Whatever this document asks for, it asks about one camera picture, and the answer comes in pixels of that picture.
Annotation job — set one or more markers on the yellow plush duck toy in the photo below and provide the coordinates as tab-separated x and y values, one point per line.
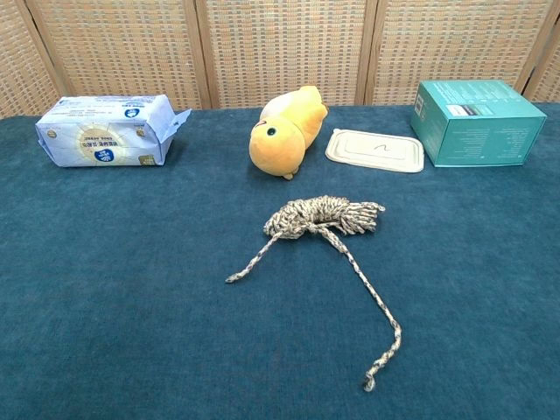
280	140

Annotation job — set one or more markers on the cream flat container lid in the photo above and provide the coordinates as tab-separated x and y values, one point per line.
376	153

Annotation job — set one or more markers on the woven rattan folding screen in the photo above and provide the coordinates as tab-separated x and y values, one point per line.
284	44

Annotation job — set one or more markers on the teal table cloth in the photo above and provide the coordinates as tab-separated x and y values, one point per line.
131	306

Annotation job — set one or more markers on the blue white tissue pack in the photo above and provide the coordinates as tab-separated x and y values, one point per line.
105	140

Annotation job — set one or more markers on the teal cardboard box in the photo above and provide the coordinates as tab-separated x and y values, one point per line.
481	135

